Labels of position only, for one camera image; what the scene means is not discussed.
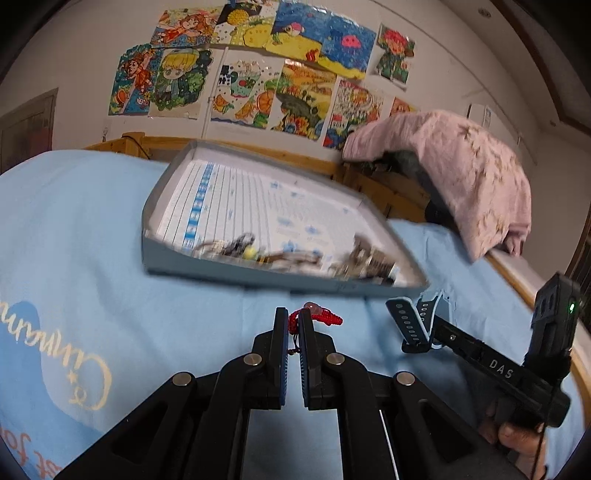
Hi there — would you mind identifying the light blue printed bedsheet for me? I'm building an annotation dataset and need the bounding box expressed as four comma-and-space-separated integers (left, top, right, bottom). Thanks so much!
1, 151, 530, 479

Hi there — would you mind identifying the light blue wristwatch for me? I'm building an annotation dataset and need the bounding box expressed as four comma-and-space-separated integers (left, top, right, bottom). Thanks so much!
386, 291, 452, 354

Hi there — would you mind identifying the black cord necklace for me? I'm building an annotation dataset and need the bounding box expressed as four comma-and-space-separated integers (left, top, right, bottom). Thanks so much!
191, 232, 325, 271

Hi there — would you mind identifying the yellow moon drawing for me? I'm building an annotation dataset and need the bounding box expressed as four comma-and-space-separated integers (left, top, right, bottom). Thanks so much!
211, 1, 280, 49

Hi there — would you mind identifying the blond boy drawing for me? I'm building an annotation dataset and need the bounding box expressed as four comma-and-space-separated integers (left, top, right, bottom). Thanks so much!
148, 48, 213, 119

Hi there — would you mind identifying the red-haired character drawing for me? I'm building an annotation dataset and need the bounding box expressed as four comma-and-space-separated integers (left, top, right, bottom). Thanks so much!
372, 24, 416, 90

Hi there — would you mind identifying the grey cardboard tray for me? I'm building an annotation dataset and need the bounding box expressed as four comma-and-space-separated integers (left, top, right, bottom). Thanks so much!
141, 141, 429, 298

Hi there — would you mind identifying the pink floral blanket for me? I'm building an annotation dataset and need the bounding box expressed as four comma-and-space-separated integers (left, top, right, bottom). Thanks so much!
342, 110, 532, 261

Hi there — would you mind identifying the right hand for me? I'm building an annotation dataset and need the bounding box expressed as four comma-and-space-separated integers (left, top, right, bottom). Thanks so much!
478, 400, 547, 480

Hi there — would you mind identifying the fish and cup drawing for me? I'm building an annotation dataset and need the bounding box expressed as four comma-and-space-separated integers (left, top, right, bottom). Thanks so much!
211, 50, 284, 130

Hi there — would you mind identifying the orange-haired girl drawing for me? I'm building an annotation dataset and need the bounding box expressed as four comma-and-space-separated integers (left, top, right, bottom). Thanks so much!
108, 44, 161, 116

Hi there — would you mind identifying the blue sea drawing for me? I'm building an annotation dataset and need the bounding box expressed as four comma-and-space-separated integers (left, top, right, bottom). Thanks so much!
264, 1, 377, 80

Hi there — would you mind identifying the wooden bed frame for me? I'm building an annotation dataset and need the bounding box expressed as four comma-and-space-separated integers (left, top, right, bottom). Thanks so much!
88, 132, 590, 421

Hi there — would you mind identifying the mermaid girl drawing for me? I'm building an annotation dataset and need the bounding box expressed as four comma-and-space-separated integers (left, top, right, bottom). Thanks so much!
150, 7, 222, 48

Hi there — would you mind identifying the colourful crowd drawing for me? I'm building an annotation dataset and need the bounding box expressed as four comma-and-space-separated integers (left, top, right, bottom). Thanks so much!
322, 79, 384, 151

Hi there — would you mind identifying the turtle landscape drawing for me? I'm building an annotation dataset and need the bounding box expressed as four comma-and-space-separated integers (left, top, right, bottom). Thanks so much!
270, 60, 337, 141

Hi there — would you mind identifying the red braided bracelet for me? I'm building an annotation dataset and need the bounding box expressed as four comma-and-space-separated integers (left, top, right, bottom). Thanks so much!
286, 301, 345, 356

